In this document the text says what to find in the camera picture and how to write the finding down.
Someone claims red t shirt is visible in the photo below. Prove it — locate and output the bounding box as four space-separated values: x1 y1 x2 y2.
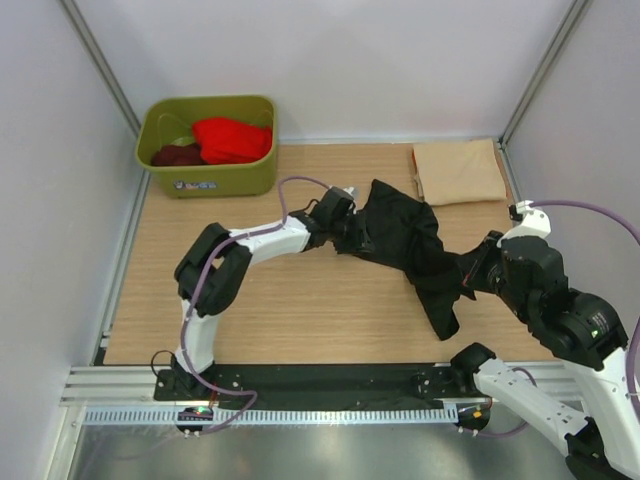
192 117 273 165

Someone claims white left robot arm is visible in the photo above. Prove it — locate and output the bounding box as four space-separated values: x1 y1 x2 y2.
172 187 374 400

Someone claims black t shirt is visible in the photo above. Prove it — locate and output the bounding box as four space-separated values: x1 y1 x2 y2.
352 179 475 341

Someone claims folded beige t shirt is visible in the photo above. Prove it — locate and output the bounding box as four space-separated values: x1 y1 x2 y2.
412 138 507 206

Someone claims slotted grey cable duct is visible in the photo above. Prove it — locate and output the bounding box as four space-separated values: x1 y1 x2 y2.
83 405 458 428

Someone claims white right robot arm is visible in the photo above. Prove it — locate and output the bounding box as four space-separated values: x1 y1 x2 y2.
450 201 639 479

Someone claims dark maroon t shirt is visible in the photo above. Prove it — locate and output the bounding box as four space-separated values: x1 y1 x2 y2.
150 143 205 167

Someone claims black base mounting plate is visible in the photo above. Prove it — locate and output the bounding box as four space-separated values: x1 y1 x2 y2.
152 362 494 402

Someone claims olive green plastic bin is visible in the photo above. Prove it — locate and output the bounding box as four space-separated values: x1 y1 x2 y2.
135 94 278 198

